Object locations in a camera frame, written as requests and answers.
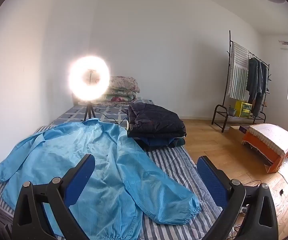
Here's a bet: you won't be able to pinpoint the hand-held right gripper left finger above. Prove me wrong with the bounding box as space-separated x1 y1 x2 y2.
12 154 96 240

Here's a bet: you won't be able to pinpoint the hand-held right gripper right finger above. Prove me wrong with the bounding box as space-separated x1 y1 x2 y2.
196 155 279 240

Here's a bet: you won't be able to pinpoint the light blue coat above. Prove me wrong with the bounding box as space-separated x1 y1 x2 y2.
0 118 201 240

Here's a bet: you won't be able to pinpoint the dark blue folded clothes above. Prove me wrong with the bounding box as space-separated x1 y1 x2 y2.
136 136 186 152

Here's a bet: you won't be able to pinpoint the dark hanging clothes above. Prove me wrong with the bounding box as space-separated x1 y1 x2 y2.
245 57 268 117

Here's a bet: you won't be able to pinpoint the black clothes rack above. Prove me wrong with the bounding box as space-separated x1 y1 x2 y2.
211 30 272 133

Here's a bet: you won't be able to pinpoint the cardboard box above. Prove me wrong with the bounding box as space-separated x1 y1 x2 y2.
229 125 250 145

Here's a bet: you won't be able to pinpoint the black tripod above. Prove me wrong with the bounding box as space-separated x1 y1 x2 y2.
83 101 96 122

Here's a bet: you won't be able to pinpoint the blue checkered sheet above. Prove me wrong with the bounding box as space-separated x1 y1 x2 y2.
49 99 154 128

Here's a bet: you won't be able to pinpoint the yellow crate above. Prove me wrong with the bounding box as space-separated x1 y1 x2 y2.
234 100 253 118

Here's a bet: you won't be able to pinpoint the navy quilted jacket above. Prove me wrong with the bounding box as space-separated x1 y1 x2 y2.
127 102 186 138

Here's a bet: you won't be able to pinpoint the folded floral quilts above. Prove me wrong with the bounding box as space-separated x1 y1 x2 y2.
101 76 140 106

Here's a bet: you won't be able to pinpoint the striped hanging towel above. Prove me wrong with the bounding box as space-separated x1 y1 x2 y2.
228 41 250 100

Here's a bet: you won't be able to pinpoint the thin black cable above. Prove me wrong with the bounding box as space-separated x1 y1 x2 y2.
94 107 129 126

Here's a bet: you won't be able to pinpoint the ring light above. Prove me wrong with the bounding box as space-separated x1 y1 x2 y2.
68 54 111 103

